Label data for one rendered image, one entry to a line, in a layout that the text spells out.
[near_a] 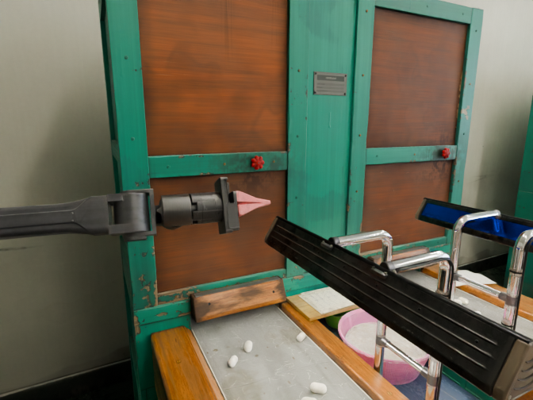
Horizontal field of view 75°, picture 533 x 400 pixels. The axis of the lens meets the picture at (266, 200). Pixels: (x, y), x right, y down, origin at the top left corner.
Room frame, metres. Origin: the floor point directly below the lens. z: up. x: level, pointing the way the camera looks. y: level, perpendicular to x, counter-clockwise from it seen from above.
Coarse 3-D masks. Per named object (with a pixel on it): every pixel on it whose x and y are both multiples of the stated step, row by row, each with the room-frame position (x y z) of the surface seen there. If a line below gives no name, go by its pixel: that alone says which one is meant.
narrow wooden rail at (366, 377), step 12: (288, 312) 1.03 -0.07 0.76; (300, 324) 0.96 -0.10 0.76; (312, 324) 0.95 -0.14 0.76; (312, 336) 0.90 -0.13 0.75; (324, 336) 0.89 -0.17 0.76; (324, 348) 0.85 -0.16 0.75; (336, 348) 0.83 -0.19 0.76; (348, 348) 0.83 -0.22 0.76; (336, 360) 0.80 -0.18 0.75; (348, 360) 0.78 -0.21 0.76; (360, 360) 0.78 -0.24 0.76; (348, 372) 0.76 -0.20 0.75; (360, 372) 0.74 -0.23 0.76; (372, 372) 0.74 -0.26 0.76; (360, 384) 0.72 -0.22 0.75; (372, 384) 0.70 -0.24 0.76; (384, 384) 0.70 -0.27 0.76; (372, 396) 0.68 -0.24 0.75; (384, 396) 0.66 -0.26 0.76; (396, 396) 0.66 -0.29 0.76
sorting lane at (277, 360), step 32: (256, 320) 1.01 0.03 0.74; (288, 320) 1.01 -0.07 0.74; (224, 352) 0.85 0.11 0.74; (256, 352) 0.85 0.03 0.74; (288, 352) 0.85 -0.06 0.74; (320, 352) 0.85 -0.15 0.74; (224, 384) 0.73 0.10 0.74; (256, 384) 0.73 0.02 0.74; (288, 384) 0.73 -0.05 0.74; (352, 384) 0.73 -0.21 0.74
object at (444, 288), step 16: (336, 240) 0.69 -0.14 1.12; (352, 240) 0.70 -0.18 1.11; (368, 240) 0.72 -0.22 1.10; (384, 240) 0.75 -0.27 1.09; (384, 256) 0.75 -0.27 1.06; (416, 256) 0.59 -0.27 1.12; (432, 256) 0.60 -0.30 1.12; (448, 256) 0.61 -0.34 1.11; (384, 272) 0.54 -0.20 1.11; (448, 272) 0.62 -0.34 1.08; (448, 288) 0.62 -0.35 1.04; (384, 336) 0.75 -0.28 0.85; (384, 352) 0.76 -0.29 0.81; (400, 352) 0.70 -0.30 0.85; (416, 368) 0.66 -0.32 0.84; (432, 368) 0.62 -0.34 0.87; (432, 384) 0.62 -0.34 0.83
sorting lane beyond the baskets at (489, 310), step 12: (408, 276) 1.34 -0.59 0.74; (420, 276) 1.34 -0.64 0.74; (432, 288) 1.23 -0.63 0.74; (456, 288) 1.23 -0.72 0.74; (468, 300) 1.14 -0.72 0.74; (480, 300) 1.14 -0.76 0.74; (492, 312) 1.06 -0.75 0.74; (516, 324) 0.99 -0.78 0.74; (528, 324) 0.99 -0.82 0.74; (528, 336) 0.93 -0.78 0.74
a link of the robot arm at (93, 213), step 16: (0, 208) 0.52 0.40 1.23; (16, 208) 0.52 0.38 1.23; (32, 208) 0.52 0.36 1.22; (48, 208) 0.53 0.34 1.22; (64, 208) 0.54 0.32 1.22; (80, 208) 0.54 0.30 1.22; (96, 208) 0.55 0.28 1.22; (128, 208) 0.56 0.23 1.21; (144, 208) 0.58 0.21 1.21; (0, 224) 0.50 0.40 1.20; (16, 224) 0.51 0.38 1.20; (32, 224) 0.51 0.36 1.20; (48, 224) 0.52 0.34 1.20; (64, 224) 0.53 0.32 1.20; (80, 224) 0.53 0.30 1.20; (96, 224) 0.54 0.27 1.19; (112, 224) 0.59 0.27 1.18; (128, 224) 0.55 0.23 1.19; (144, 224) 0.57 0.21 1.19
